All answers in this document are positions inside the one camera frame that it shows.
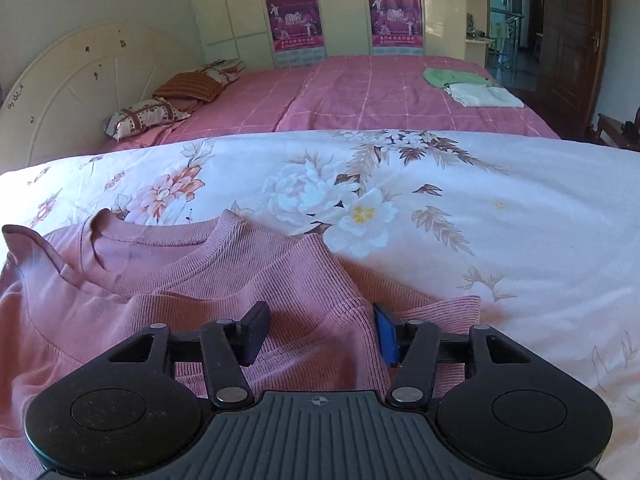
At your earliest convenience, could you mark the dark wooden chair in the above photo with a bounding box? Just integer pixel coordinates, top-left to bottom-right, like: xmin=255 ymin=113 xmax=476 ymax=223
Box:
xmin=597 ymin=107 xmax=640 ymax=153

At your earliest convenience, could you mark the floral bed sheet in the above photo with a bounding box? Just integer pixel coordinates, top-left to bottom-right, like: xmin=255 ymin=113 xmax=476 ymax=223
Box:
xmin=0 ymin=129 xmax=640 ymax=441

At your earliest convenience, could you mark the pink checked bed cover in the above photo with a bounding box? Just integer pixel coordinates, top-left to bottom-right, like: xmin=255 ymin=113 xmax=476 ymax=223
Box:
xmin=115 ymin=54 xmax=561 ymax=148

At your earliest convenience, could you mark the brown striped pillow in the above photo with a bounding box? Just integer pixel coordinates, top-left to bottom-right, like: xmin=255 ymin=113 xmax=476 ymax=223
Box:
xmin=152 ymin=71 xmax=226 ymax=103

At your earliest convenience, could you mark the brown wooden door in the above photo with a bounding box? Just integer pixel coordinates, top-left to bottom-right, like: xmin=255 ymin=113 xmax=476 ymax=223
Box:
xmin=535 ymin=0 xmax=611 ymax=138

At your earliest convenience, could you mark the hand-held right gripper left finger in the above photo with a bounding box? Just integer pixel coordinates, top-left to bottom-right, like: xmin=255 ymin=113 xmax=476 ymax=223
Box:
xmin=102 ymin=301 xmax=271 ymax=408

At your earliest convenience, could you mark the purple wall poster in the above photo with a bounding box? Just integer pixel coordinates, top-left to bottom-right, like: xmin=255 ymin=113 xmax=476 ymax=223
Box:
xmin=266 ymin=0 xmax=323 ymax=52
xmin=368 ymin=0 xmax=425 ymax=48

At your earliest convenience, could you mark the metal stair railing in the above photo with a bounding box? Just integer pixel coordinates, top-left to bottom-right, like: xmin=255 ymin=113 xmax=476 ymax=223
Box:
xmin=487 ymin=7 xmax=523 ymax=68

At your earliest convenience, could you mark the folded green cloth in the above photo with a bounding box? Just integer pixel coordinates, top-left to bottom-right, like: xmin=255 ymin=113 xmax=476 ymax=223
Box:
xmin=422 ymin=67 xmax=493 ymax=89

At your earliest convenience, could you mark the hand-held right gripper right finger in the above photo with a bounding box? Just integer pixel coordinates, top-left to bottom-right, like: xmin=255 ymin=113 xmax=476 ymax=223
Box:
xmin=372 ymin=302 xmax=538 ymax=408

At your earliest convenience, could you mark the cream wardrobe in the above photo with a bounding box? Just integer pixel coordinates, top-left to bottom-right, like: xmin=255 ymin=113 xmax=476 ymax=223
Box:
xmin=184 ymin=0 xmax=468 ymax=68

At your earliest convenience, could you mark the cream round headboard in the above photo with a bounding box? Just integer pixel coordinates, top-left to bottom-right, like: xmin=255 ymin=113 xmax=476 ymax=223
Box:
xmin=0 ymin=22 xmax=206 ymax=173

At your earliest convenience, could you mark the folded white cloth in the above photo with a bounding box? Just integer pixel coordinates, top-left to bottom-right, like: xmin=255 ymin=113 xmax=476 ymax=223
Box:
xmin=445 ymin=84 xmax=525 ymax=109

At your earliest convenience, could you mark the pink sweater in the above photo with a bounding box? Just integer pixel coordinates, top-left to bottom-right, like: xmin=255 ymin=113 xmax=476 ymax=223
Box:
xmin=0 ymin=209 xmax=482 ymax=479

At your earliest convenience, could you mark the cream open shelf unit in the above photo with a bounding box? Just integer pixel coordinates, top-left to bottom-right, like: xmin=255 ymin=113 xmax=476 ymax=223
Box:
xmin=465 ymin=0 xmax=493 ymax=66

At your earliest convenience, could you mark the patterned white pillow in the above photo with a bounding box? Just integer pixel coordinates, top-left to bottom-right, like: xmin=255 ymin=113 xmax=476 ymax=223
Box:
xmin=101 ymin=97 xmax=192 ymax=141

